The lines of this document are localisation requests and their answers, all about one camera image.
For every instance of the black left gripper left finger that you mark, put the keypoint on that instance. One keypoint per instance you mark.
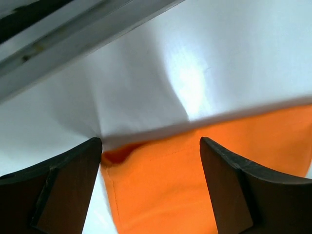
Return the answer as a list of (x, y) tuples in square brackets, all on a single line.
[(51, 197)]

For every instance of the orange trousers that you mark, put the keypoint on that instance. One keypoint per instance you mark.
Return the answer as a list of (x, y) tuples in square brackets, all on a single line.
[(159, 187)]

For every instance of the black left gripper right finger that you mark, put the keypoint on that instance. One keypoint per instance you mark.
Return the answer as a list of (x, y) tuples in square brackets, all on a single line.
[(248, 198)]

